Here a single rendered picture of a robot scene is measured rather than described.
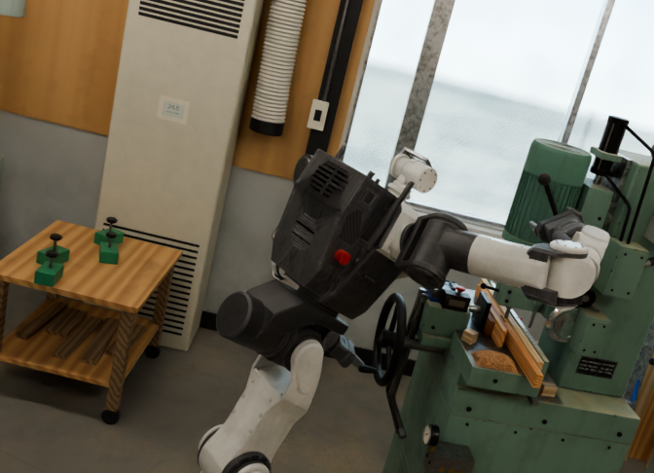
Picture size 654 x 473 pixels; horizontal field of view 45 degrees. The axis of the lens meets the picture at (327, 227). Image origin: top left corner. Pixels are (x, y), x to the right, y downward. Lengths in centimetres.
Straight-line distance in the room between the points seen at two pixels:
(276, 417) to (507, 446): 79
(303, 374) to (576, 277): 67
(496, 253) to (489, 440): 89
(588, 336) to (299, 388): 89
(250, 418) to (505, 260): 74
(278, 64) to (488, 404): 178
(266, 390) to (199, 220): 169
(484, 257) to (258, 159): 219
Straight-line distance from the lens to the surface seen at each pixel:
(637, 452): 416
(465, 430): 242
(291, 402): 195
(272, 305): 183
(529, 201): 234
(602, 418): 253
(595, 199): 239
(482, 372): 226
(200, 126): 346
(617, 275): 236
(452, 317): 242
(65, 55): 388
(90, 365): 326
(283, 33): 347
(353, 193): 174
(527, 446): 250
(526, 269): 167
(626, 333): 255
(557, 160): 230
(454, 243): 172
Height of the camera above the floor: 182
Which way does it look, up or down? 18 degrees down
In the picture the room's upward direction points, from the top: 14 degrees clockwise
